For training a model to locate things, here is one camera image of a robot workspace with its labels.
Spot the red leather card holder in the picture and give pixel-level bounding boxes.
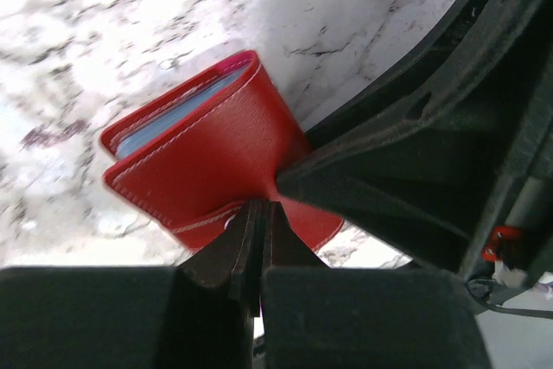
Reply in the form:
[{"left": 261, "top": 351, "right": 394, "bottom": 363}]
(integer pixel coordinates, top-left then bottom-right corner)
[{"left": 99, "top": 50, "right": 343, "bottom": 251}]

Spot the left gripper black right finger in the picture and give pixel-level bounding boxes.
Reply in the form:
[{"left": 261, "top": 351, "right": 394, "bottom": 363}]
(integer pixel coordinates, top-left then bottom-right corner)
[{"left": 261, "top": 202, "right": 491, "bottom": 368}]

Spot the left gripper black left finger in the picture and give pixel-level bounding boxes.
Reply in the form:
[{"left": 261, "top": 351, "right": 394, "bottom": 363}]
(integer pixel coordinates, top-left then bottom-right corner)
[{"left": 1, "top": 200, "right": 262, "bottom": 368}]

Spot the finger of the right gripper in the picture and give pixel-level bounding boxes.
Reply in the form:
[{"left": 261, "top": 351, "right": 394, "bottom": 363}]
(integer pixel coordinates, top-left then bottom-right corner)
[
  {"left": 277, "top": 0, "right": 552, "bottom": 276},
  {"left": 307, "top": 0, "right": 489, "bottom": 144}
]

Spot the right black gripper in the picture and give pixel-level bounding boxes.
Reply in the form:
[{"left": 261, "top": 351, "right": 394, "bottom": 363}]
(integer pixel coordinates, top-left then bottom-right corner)
[{"left": 465, "top": 176, "right": 552, "bottom": 317}]

